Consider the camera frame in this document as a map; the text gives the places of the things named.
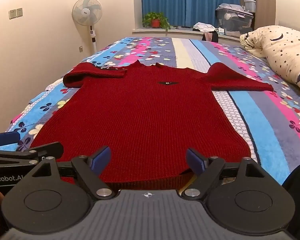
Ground dark cloth with pink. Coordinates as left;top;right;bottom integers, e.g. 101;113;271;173
202;31;219;43

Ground white clothes pile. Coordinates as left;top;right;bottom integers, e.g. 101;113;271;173
193;23;215;32

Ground blue curtain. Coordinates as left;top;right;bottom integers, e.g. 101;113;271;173
141;0;240;28

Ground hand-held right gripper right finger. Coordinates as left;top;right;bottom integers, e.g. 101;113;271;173
182;148;265;198

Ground white standing fan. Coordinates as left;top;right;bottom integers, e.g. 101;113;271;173
72;0;102;55

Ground floral striped bed sheet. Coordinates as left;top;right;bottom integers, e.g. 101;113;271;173
5;37;300;188

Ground red knit sweater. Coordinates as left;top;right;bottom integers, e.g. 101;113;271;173
30;60;274;190

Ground wooden shelf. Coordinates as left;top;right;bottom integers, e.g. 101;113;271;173
240;0;260;30

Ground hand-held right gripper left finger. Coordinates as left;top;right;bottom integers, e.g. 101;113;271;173
27;145;115;200

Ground cream star print pillow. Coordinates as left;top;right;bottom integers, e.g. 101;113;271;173
239;25;300;100

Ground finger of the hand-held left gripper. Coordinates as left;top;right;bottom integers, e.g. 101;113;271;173
0;142;64;167
0;131;21;151

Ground clear plastic storage box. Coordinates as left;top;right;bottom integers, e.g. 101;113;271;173
215;6;254;38

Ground person's dark clothing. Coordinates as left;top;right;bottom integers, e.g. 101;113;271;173
282;160;300;232

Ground folded grey clothes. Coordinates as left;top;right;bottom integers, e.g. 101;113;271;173
216;3;243;12

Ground potted green plant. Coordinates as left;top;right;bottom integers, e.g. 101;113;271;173
142;12;171;32

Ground white storage bin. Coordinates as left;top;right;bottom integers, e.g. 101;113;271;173
244;0;256;12

